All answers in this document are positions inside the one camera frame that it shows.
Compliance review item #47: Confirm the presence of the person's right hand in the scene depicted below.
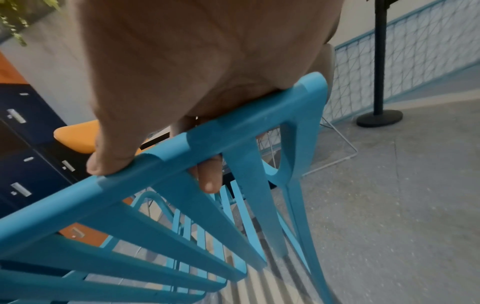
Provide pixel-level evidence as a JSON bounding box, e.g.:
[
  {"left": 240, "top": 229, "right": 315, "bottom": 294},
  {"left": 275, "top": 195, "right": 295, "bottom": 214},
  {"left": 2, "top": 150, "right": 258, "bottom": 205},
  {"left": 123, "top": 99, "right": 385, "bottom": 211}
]
[{"left": 69, "top": 0, "right": 346, "bottom": 194}]

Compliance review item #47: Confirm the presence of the blue plastic slatted chair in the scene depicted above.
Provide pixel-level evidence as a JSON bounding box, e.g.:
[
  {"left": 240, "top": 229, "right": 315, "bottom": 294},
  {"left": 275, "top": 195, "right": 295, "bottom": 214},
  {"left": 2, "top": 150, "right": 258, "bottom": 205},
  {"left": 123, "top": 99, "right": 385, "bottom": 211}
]
[{"left": 0, "top": 71, "right": 335, "bottom": 304}]

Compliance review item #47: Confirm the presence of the orange seat stool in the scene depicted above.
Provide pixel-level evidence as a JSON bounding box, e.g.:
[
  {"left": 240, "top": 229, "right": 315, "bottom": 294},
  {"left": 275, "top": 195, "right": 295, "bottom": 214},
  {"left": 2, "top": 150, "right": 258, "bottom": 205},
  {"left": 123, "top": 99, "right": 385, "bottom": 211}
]
[{"left": 53, "top": 119, "right": 144, "bottom": 156}]

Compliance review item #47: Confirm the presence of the green plant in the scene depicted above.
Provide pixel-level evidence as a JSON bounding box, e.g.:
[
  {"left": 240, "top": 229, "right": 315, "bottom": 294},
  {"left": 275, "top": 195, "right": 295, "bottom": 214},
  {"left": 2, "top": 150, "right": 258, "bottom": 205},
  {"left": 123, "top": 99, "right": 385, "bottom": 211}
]
[{"left": 0, "top": 0, "right": 64, "bottom": 47}]

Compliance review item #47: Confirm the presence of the black pole stand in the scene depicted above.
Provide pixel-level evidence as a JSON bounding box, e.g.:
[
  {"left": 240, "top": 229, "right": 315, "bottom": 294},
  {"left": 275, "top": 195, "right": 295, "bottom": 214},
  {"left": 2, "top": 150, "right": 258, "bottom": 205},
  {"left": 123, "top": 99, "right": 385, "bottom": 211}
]
[{"left": 355, "top": 0, "right": 404, "bottom": 129}]

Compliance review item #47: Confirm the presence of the blue and orange locker cabinet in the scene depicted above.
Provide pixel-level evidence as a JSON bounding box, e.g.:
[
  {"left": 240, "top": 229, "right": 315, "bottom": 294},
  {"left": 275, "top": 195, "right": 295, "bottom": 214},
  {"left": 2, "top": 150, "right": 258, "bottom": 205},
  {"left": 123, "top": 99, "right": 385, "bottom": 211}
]
[{"left": 0, "top": 50, "right": 113, "bottom": 269}]

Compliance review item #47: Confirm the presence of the blue wire mesh fence panel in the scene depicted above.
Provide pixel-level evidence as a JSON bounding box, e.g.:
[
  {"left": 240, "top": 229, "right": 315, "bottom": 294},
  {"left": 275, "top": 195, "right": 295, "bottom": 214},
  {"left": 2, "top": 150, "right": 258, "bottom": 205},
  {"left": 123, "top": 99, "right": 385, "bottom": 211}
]
[{"left": 300, "top": 0, "right": 480, "bottom": 178}]

